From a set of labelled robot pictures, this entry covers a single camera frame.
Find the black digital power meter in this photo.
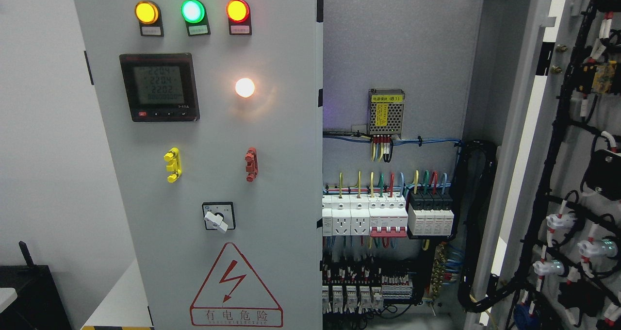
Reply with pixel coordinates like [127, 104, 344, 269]
[119, 53, 200, 122]

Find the black cable loom right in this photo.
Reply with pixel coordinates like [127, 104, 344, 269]
[451, 140, 515, 314]

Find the metal mesh power supply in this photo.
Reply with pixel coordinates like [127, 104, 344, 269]
[367, 88, 406, 137]

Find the red handle four-pole breaker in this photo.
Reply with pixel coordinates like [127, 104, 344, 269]
[369, 195, 408, 237]

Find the white rotary selector switch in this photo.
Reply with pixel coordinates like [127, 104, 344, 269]
[201, 201, 236, 233]

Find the yellow indicator light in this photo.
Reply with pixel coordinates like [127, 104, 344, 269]
[134, 0, 164, 37]

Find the red electric hazard warning sticker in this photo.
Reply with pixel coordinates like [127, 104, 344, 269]
[189, 242, 284, 328]

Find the white glowing indicator lamp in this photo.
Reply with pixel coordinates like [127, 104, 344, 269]
[235, 78, 256, 98]

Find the grey cabinet door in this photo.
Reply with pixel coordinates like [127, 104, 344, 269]
[75, 0, 322, 330]
[458, 0, 620, 330]

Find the lower relay terminal row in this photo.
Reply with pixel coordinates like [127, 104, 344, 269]
[319, 255, 423, 314]

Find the black white surge protector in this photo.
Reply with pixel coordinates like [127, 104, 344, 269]
[407, 191, 455, 241]

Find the green indicator light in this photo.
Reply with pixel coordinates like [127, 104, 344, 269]
[180, 0, 211, 36]

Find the black box lower left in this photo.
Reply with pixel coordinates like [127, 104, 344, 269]
[0, 241, 71, 330]

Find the red indicator light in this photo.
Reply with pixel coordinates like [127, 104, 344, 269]
[226, 0, 252, 35]

